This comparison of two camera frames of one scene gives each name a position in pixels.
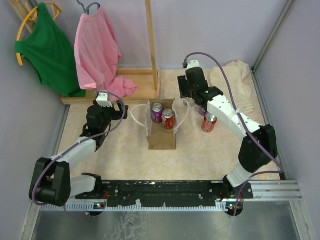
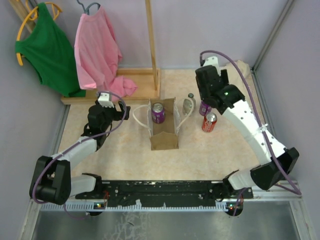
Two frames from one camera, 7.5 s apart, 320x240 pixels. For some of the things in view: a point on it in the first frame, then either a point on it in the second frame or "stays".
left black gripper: (116, 115) stays
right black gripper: (183, 83) to (224, 77)
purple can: (202, 111) stays
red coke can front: (209, 123) stays
